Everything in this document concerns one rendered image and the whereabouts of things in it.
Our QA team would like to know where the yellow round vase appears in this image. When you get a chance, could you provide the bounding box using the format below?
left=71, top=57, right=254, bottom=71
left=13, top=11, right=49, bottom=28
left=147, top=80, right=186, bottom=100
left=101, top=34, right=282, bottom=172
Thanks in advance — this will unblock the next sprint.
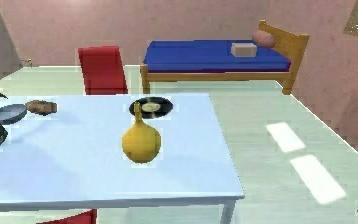
left=121, top=101, right=162, bottom=164

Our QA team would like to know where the wooden bed blue mattress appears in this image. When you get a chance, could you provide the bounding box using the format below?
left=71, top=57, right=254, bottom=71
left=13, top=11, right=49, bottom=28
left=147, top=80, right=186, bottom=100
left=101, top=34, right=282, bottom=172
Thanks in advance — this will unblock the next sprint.
left=140, top=19, right=311, bottom=96

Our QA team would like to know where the red chair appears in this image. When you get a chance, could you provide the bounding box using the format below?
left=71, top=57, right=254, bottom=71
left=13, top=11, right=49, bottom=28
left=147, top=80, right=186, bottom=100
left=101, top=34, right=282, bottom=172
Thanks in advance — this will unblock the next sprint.
left=77, top=45, right=129, bottom=96
left=36, top=208, right=98, bottom=224

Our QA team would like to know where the beige box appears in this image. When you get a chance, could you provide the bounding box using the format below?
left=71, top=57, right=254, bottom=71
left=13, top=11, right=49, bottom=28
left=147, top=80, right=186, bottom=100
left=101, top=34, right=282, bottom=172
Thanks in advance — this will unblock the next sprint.
left=230, top=42, right=258, bottom=58

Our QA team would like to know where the pale blue table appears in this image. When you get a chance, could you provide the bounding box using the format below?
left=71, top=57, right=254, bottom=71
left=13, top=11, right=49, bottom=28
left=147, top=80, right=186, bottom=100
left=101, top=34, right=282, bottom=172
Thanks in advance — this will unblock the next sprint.
left=0, top=92, right=246, bottom=224

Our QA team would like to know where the pink pillow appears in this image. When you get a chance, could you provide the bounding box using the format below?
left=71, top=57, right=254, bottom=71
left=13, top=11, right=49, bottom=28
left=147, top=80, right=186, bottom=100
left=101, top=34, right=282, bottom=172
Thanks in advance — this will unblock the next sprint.
left=251, top=29, right=277, bottom=49

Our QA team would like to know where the brown lumpy potato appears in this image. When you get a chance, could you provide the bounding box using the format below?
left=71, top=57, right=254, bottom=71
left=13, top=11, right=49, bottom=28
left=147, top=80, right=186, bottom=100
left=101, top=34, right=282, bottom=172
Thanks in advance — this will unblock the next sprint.
left=25, top=99, right=58, bottom=117

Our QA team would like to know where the grey bowl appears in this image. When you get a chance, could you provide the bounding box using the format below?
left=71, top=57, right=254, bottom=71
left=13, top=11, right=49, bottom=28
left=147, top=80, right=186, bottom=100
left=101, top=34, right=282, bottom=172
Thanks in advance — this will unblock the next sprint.
left=0, top=103, right=28, bottom=126

